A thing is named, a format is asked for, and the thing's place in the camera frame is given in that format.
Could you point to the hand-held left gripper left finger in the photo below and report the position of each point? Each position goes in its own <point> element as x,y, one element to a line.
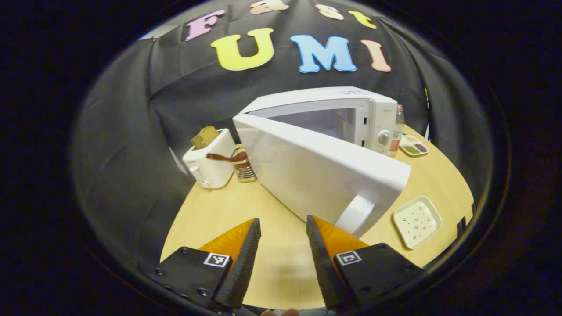
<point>239,267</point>

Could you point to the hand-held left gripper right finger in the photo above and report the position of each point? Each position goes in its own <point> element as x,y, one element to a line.
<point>325,267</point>

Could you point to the white microwave oven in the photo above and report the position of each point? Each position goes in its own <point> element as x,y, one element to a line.
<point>316,171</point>

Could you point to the white square plate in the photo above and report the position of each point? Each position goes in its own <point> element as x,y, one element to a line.
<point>417,221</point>

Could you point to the white toaster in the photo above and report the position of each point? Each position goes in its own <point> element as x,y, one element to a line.
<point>213,164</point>

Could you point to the brown wooden tongs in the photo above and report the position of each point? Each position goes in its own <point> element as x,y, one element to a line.
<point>224,156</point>

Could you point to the brown bread slice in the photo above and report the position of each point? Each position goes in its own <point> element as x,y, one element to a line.
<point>204,137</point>

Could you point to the white divided dish of beans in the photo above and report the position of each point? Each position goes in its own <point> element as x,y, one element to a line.
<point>414,145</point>

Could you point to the clear plastic bottle red label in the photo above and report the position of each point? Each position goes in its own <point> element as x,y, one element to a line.
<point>397,131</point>

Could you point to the black backdrop cloth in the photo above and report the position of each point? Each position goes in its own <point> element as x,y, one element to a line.
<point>131,131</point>

